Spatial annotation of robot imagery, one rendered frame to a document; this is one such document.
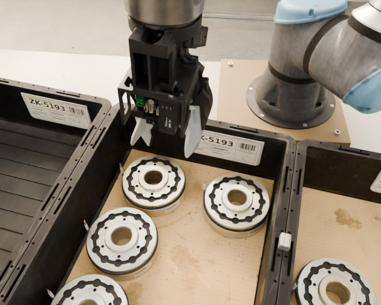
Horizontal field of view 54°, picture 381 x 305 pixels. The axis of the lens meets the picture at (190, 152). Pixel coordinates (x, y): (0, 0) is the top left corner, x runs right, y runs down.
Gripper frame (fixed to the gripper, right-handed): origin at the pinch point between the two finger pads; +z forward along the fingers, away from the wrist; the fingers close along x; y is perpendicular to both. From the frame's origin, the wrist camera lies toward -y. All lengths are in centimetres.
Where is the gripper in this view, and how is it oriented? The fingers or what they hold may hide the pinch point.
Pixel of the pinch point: (170, 138)
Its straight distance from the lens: 52.1
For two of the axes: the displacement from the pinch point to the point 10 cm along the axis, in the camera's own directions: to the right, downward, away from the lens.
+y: -2.5, 7.2, -6.4
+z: -0.4, 6.6, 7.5
